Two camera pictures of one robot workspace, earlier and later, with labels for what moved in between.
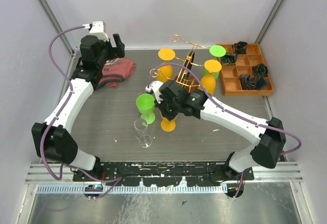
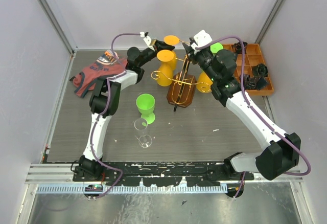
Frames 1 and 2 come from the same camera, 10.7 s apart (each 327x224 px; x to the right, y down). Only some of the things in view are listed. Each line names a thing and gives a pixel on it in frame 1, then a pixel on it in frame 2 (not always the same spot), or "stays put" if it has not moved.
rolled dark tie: x=261 y=83 stays put
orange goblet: x=165 y=72 stays put
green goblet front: x=145 y=103 stays put
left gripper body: x=109 y=51 → x=155 y=47
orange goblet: x=167 y=125 → x=172 y=40
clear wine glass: x=141 y=125 stays put
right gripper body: x=169 y=110 → x=203 y=58
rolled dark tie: x=260 y=70 stays put
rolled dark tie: x=240 y=47 stays put
